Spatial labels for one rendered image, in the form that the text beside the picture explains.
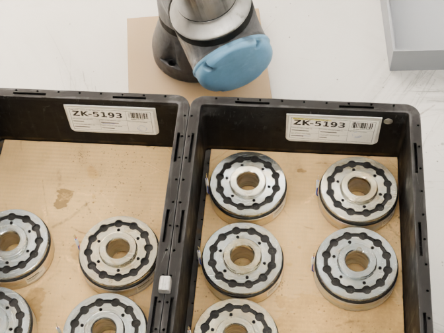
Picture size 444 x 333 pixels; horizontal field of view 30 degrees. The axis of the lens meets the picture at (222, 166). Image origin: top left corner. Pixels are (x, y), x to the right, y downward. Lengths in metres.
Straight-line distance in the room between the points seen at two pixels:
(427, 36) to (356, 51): 0.13
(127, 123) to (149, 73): 0.27
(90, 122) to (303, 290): 0.37
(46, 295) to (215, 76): 0.38
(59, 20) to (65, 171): 0.44
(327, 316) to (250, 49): 0.37
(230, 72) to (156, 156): 0.16
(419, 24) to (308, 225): 0.54
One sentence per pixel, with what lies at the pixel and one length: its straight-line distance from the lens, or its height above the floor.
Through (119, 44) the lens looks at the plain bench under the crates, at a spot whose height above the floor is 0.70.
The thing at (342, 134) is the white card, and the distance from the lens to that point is 1.13.
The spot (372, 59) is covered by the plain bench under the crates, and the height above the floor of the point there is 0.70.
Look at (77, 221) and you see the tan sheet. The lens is 1.14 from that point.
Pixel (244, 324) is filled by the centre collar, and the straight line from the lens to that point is 1.00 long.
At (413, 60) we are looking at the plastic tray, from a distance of 1.43.
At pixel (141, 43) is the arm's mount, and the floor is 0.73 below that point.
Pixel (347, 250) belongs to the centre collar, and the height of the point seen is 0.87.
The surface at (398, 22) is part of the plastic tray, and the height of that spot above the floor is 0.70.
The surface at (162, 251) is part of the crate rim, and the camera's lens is 0.98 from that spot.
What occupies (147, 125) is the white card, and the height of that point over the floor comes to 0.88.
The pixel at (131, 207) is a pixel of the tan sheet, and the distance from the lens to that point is 1.13.
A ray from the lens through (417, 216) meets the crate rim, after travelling 1.01.
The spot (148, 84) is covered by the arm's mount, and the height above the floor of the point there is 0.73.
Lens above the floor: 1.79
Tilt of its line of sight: 56 degrees down
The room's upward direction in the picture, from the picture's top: 4 degrees counter-clockwise
